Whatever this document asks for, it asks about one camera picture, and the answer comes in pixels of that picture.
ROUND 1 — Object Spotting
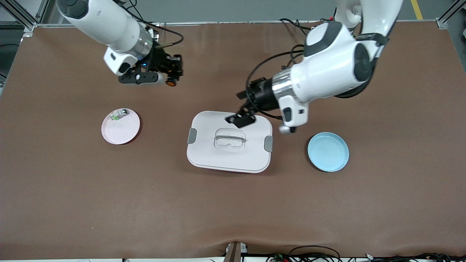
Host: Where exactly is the aluminium frame post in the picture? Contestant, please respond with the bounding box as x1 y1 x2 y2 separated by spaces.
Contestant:
0 0 50 37
436 0 466 29

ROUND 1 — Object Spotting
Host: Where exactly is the black base power cable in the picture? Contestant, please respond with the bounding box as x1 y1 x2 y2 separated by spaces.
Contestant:
279 18 313 35

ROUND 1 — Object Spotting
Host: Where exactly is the black floor cable bundle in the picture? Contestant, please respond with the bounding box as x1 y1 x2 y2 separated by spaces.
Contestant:
364 253 466 262

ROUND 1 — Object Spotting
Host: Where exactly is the black looped cable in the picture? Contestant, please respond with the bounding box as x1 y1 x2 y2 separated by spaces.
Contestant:
289 245 341 262

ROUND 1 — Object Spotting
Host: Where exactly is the aluminium table edge rail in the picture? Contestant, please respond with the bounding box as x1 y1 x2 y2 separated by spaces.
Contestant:
35 20 437 28

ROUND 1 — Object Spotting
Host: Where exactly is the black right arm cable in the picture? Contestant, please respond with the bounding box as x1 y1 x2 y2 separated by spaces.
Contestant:
144 20 184 47

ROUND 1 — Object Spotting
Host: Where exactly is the pink round plate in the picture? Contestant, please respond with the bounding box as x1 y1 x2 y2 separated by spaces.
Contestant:
101 108 141 145

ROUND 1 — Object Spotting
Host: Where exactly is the translucent lid handle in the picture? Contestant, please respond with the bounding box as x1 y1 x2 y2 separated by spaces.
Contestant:
213 128 247 151

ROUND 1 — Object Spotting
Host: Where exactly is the blue round plate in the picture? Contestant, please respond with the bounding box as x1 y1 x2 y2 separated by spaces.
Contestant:
308 132 349 172

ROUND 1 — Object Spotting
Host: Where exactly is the metal table edge bracket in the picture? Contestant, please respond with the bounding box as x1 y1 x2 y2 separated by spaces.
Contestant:
224 241 249 262

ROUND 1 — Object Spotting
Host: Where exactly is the white lidded storage box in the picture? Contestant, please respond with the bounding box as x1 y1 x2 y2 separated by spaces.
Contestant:
186 111 273 174

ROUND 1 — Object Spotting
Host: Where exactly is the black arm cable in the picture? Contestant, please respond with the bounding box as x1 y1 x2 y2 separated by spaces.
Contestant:
245 44 306 120
144 20 184 47

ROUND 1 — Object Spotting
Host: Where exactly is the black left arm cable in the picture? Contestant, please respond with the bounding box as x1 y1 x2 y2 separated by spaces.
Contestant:
245 44 306 120

